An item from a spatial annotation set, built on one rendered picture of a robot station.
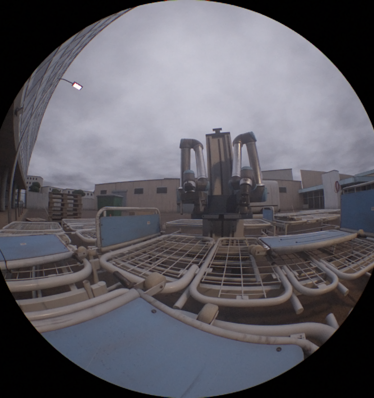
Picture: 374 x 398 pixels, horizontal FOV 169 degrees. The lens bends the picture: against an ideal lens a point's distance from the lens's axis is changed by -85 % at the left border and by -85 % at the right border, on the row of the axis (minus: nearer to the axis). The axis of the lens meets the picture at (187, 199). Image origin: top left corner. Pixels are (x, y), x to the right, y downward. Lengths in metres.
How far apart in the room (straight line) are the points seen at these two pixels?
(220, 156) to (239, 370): 1.73
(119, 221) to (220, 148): 1.44
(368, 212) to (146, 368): 1.49
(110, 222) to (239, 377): 0.89
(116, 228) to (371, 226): 1.99
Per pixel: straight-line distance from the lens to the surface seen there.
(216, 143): 1.78
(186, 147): 1.41
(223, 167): 1.64
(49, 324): 0.29
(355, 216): 1.54
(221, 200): 1.48
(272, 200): 8.64
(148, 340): 0.24
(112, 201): 6.57
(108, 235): 0.89
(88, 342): 0.25
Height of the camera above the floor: 0.78
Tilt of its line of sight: 4 degrees up
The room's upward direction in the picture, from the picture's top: straight up
